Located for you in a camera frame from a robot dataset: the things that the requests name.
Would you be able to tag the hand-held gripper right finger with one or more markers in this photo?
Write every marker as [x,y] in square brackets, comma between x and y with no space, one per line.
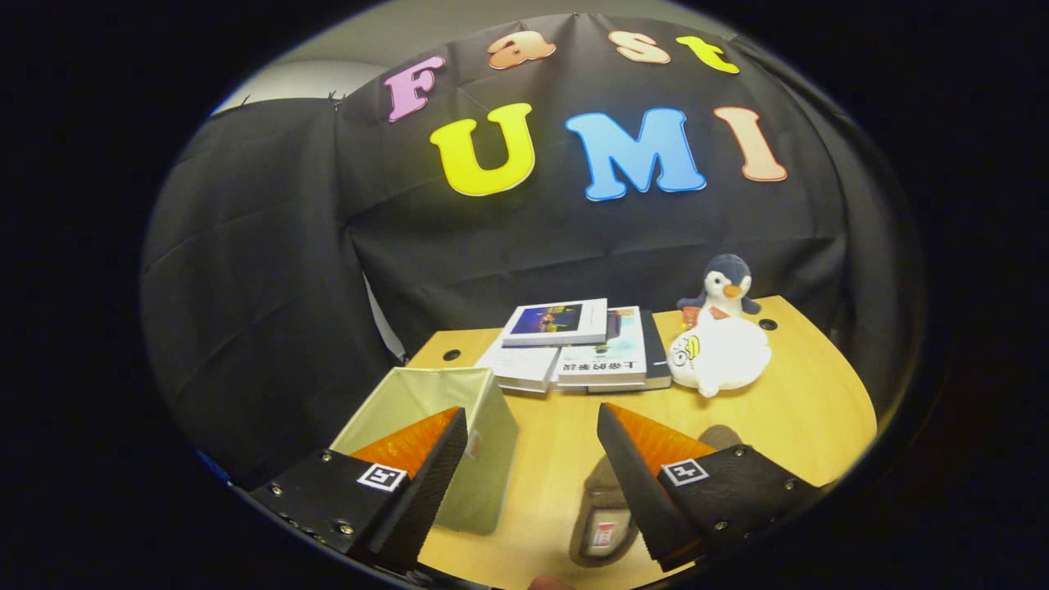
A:
[639,492]

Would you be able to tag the penguin plush toy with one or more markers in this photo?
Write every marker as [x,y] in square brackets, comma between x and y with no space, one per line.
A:
[725,287]

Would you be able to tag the white round plush toy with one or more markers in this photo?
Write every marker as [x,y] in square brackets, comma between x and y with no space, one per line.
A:
[725,356]

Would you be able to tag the black backdrop cloth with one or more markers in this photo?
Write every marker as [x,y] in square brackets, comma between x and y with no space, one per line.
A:
[524,238]

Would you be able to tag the book with pale teal cover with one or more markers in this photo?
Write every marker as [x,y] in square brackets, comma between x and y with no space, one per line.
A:
[606,360]

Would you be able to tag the green fabric storage box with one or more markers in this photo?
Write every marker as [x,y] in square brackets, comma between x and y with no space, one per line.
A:
[492,459]

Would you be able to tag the plain white book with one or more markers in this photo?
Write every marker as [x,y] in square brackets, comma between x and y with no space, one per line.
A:
[516,365]

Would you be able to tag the book with blue picture cover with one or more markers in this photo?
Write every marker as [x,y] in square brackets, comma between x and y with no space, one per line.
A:
[557,321]

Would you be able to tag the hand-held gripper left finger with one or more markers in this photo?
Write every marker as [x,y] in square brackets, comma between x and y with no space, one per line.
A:
[430,483]

